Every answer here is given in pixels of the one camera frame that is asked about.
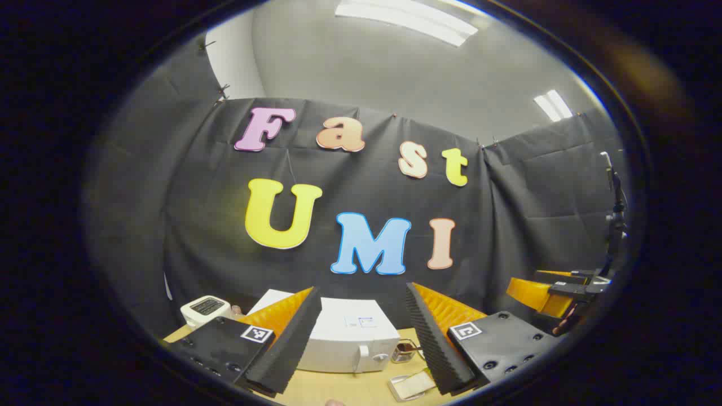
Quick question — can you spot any white toaster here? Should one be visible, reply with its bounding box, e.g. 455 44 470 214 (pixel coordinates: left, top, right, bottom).
180 295 232 330

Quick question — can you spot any small ceiling light panel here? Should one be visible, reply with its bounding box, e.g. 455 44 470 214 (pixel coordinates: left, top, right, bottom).
533 89 573 122

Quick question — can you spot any black backdrop cloth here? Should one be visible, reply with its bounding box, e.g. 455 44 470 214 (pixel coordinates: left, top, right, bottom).
85 34 629 339

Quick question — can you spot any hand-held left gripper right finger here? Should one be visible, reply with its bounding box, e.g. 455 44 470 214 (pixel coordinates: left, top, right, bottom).
405 282 565 395

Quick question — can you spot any white rectangular tray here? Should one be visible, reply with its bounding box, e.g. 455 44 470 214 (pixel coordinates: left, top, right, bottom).
388 369 438 402

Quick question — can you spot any white microwave oven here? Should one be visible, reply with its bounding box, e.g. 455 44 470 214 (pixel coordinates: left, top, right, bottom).
246 289 401 374

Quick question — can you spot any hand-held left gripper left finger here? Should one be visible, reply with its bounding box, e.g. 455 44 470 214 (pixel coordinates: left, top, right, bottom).
164 286 322 395

